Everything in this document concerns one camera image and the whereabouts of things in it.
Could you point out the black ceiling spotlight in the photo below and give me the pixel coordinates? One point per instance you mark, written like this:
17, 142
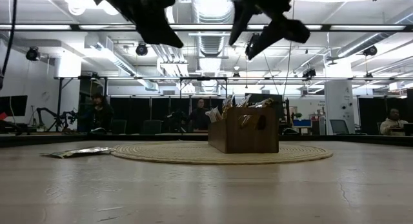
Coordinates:
32, 53
370, 50
309, 73
141, 49

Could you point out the round woven placemat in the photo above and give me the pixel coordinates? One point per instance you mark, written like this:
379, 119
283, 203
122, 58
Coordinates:
180, 154

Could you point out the black beam with light strips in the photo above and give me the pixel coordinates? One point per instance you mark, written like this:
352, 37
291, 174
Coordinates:
355, 27

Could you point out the black aluminium table frame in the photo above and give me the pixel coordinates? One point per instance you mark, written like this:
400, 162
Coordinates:
48, 139

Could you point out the black room divider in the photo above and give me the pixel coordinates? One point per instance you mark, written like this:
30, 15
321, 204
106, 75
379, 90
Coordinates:
135, 111
371, 114

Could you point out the brown wooden tea box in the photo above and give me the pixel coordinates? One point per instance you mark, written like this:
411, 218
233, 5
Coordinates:
248, 140

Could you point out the blue storage box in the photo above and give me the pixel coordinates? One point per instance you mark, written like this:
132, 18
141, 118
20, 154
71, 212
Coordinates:
302, 123

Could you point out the black background metal frame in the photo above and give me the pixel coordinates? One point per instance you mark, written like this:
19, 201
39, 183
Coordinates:
60, 104

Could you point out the snack packets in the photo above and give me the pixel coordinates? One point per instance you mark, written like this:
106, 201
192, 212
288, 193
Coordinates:
80, 152

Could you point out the white square column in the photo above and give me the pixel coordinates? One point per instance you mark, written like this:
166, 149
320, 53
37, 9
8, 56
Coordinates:
338, 101

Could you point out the grey office chair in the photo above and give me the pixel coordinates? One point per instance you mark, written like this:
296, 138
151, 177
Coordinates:
338, 126

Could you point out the red flat panel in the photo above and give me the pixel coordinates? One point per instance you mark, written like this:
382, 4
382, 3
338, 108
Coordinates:
3, 116

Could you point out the small black monitor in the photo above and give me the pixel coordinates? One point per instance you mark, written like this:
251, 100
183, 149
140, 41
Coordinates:
14, 105

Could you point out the black background robot arm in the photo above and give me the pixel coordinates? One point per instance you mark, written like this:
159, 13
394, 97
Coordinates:
51, 113
177, 120

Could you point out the person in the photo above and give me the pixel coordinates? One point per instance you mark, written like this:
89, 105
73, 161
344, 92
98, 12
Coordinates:
200, 117
98, 116
393, 124

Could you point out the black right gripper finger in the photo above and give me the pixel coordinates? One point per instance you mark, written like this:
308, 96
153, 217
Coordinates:
267, 36
242, 20

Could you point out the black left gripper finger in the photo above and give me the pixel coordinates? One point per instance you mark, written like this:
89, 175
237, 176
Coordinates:
155, 35
166, 28

